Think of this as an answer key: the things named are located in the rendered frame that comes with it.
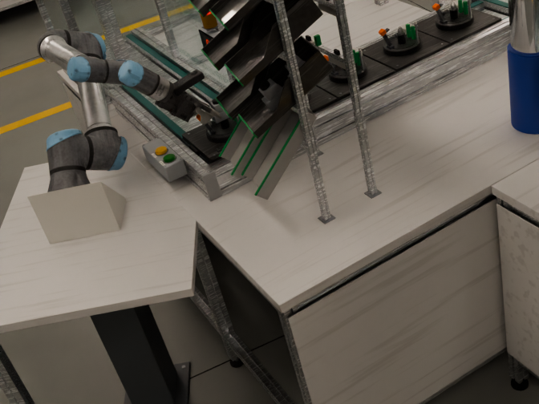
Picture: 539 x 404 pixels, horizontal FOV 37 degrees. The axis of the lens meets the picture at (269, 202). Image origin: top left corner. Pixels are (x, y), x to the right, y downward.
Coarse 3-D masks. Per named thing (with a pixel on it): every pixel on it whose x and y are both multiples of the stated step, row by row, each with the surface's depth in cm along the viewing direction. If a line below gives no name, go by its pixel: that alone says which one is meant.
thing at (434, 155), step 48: (336, 48) 332; (432, 96) 283; (480, 96) 276; (336, 144) 272; (384, 144) 265; (432, 144) 259; (480, 144) 253; (528, 144) 247; (192, 192) 267; (240, 192) 261; (288, 192) 255; (336, 192) 249; (384, 192) 243; (432, 192) 238; (480, 192) 234; (240, 240) 240; (288, 240) 235; (336, 240) 230; (384, 240) 225; (288, 288) 218
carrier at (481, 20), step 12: (456, 0) 313; (468, 0) 293; (444, 12) 304; (456, 12) 299; (468, 12) 302; (480, 12) 304; (420, 24) 307; (432, 24) 305; (444, 24) 298; (456, 24) 296; (468, 24) 297; (480, 24) 296; (492, 24) 296; (432, 36) 297; (444, 36) 295; (456, 36) 292; (468, 36) 292
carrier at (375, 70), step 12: (360, 60) 281; (372, 60) 292; (336, 72) 284; (360, 72) 282; (372, 72) 284; (384, 72) 282; (324, 84) 285; (336, 84) 283; (348, 84) 281; (360, 84) 279; (336, 96) 276
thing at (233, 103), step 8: (264, 72) 228; (256, 80) 228; (264, 80) 229; (232, 88) 241; (240, 88) 240; (248, 88) 237; (256, 88) 230; (224, 96) 242; (232, 96) 240; (240, 96) 237; (248, 96) 230; (256, 96) 231; (224, 104) 240; (232, 104) 237; (240, 104) 230; (248, 104) 231; (232, 112) 231
